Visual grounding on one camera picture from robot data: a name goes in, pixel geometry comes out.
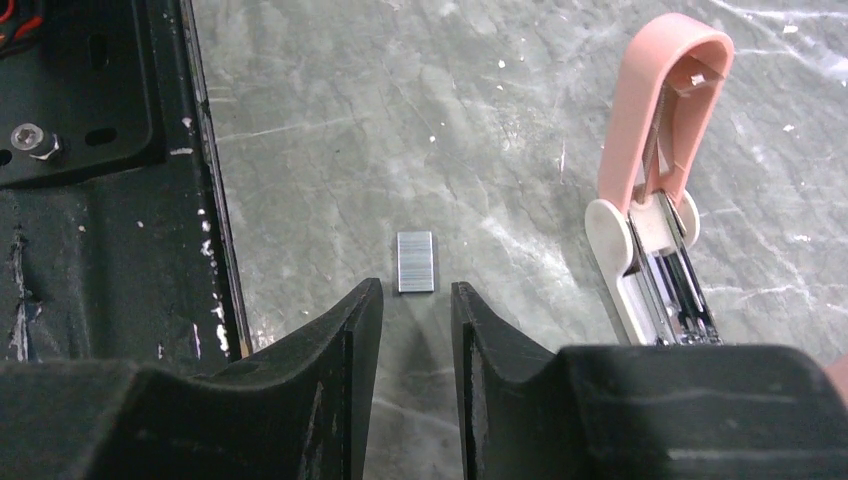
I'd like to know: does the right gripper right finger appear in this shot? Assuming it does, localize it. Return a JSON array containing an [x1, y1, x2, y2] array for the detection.
[[451, 282, 847, 479]]

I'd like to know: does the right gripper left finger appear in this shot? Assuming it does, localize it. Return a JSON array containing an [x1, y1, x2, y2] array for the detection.
[[1, 278, 383, 479]]

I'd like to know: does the small grey staple strip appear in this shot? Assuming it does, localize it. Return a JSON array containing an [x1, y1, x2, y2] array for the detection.
[[396, 231, 435, 294]]

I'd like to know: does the pink stapler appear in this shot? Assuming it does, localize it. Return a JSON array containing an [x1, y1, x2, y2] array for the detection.
[[585, 13, 734, 346]]

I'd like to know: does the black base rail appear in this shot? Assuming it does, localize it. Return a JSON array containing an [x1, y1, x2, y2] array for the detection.
[[1, 1, 252, 375]]

